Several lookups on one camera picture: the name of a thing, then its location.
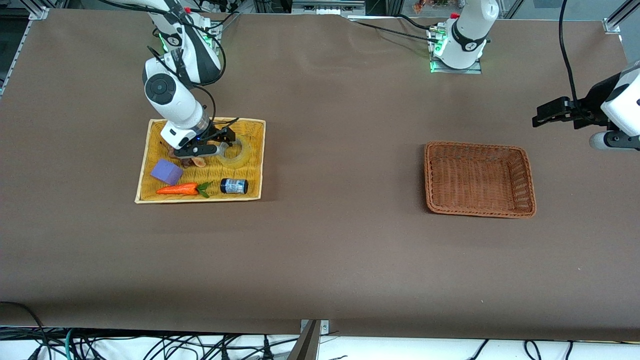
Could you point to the grey metal leg beam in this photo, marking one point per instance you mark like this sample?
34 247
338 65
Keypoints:
305 347

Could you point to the brown woven basket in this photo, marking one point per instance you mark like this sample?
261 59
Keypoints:
475 175

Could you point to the orange toy carrot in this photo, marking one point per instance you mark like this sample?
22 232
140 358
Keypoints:
177 189

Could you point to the purple foam cube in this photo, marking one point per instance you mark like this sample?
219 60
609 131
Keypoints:
166 171

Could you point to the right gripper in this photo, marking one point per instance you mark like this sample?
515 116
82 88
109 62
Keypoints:
222 135

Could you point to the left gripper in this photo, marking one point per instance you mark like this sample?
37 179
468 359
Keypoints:
591 103

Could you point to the blue jar with black lid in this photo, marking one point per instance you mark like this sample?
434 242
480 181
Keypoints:
234 186

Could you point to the striped toy croissant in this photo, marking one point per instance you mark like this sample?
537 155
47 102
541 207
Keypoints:
199 162

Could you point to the metal table edge bracket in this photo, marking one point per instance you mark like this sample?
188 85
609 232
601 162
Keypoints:
324 327

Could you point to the clear packing tape roll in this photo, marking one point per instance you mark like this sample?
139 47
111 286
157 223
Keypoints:
245 158

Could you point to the aluminium corner bracket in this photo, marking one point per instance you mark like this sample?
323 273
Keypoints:
40 13
612 26

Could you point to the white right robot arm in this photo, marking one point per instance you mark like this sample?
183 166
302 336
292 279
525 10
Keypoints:
165 92

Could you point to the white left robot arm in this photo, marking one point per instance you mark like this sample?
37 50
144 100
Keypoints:
467 35

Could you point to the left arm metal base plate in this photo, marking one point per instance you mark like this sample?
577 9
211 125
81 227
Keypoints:
476 71

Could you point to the brown table cover cloth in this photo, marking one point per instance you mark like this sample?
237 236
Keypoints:
325 240

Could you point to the brown toy lion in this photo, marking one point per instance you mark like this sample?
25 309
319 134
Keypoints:
183 161

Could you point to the yellow woven basket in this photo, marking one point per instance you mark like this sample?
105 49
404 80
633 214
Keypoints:
254 181

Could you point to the white power strip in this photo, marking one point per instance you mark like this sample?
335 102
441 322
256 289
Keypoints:
220 6

